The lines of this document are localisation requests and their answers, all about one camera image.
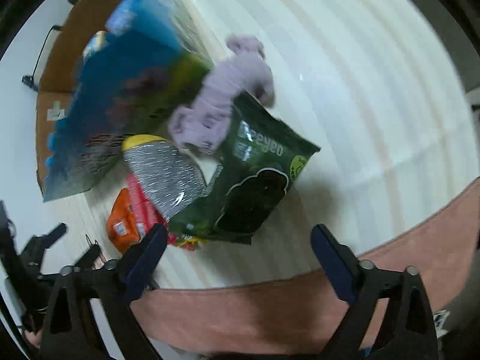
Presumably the orange snack packet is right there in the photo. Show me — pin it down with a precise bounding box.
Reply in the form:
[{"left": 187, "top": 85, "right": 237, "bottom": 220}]
[{"left": 106, "top": 188, "right": 140, "bottom": 254}]

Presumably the red snack packet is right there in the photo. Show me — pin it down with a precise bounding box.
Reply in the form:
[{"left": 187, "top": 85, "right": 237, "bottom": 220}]
[{"left": 126, "top": 173, "right": 202, "bottom": 251}]

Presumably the green seaweed snack packet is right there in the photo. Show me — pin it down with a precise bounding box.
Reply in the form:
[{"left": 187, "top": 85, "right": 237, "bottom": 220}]
[{"left": 168, "top": 94, "right": 320, "bottom": 245}]

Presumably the lilac soft cloth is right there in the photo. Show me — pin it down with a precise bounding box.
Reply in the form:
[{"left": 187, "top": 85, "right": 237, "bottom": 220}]
[{"left": 168, "top": 35, "right": 275, "bottom": 154}]

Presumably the open cardboard milk box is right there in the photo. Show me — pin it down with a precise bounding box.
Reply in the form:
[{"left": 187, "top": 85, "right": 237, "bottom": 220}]
[{"left": 36, "top": 0, "right": 212, "bottom": 202}]

